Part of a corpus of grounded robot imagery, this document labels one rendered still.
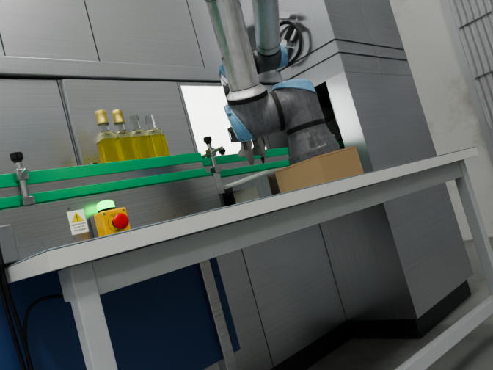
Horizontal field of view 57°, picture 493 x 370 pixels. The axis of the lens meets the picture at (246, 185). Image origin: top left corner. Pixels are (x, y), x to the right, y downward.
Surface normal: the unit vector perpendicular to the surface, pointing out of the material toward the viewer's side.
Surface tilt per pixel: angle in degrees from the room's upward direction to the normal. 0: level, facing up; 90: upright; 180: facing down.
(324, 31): 90
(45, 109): 90
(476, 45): 90
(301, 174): 90
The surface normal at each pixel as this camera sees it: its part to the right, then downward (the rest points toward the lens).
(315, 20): -0.70, 0.14
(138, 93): 0.66, -0.24
